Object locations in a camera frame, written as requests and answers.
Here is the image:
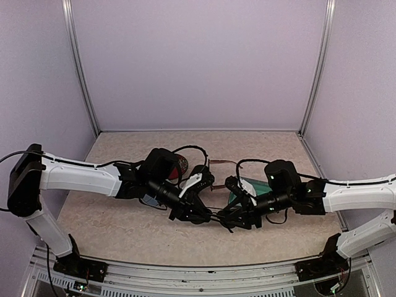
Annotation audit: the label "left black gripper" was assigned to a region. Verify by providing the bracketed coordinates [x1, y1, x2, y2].
[147, 175, 211, 221]

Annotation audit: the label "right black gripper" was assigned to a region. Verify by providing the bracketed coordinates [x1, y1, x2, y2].
[222, 189, 294, 230]

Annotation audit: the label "black frame glasses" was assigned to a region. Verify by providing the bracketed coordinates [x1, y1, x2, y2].
[210, 208, 221, 222]

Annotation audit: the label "grey green glasses case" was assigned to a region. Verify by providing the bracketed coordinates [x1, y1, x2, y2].
[225, 176, 271, 206]

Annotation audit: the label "brown frame sunglasses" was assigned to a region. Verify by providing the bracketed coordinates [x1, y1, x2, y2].
[208, 159, 243, 191]

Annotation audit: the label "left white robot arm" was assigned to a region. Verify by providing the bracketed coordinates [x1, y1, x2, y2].
[7, 144, 214, 275]

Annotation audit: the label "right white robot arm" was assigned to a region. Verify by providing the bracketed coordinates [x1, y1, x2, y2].
[218, 160, 395, 275]

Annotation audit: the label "red floral round case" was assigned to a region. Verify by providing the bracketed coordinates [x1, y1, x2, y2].
[168, 154, 189, 180]

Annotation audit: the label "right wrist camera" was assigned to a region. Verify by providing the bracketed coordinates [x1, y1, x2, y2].
[228, 177, 253, 205]

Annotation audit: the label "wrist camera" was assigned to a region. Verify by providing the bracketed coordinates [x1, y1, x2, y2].
[179, 165, 215, 198]
[228, 177, 253, 205]

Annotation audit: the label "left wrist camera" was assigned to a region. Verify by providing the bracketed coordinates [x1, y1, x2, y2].
[179, 165, 215, 198]

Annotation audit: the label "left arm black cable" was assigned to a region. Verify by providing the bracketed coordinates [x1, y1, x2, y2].
[0, 145, 211, 213]

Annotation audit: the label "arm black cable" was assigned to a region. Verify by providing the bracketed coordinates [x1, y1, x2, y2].
[0, 145, 211, 213]
[235, 159, 396, 225]

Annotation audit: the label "front aluminium rail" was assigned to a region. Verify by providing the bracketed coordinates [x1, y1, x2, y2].
[20, 247, 381, 296]

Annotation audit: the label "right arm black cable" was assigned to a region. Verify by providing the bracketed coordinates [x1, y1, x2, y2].
[235, 159, 396, 225]

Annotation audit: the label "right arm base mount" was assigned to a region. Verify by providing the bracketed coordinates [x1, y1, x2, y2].
[295, 233, 350, 282]

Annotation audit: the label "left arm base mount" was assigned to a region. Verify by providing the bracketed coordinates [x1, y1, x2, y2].
[53, 234, 108, 283]

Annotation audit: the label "right aluminium frame post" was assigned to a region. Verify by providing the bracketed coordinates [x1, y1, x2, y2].
[298, 0, 336, 139]

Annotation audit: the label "aluminium frame post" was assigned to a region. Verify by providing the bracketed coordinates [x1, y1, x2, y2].
[62, 0, 101, 138]
[298, 0, 336, 139]

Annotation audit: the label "left aluminium frame post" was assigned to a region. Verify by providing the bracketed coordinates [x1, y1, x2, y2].
[62, 0, 101, 138]

